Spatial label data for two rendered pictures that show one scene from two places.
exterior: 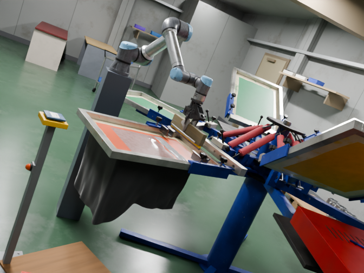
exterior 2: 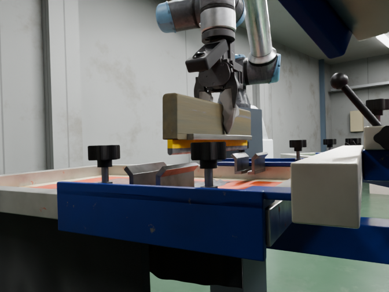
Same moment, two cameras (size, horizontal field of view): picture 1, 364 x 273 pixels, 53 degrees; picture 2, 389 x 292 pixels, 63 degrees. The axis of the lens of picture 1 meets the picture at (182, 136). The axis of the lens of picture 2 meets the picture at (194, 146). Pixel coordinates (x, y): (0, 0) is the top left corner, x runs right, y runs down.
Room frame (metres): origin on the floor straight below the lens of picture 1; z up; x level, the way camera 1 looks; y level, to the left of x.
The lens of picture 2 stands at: (1.90, -0.61, 1.06)
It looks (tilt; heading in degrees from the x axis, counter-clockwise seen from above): 0 degrees down; 66
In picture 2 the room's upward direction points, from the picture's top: 2 degrees counter-clockwise
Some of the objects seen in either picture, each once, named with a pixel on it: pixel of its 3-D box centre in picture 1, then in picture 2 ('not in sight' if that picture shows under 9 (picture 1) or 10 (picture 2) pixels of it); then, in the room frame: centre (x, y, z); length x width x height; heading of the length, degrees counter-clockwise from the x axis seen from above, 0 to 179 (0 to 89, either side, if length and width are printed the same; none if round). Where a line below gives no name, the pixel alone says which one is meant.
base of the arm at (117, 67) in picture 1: (121, 66); (232, 98); (2.63, 0.61, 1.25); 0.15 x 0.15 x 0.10
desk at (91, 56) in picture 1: (95, 58); not in sight; (9.15, 2.79, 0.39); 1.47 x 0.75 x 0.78; 23
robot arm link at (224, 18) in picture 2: (199, 97); (216, 25); (2.23, 0.00, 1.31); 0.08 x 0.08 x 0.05
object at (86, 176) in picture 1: (95, 170); not in sight; (1.91, 0.37, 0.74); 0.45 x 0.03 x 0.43; 38
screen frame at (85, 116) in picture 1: (153, 142); (139, 181); (2.09, 0.14, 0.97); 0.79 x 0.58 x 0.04; 128
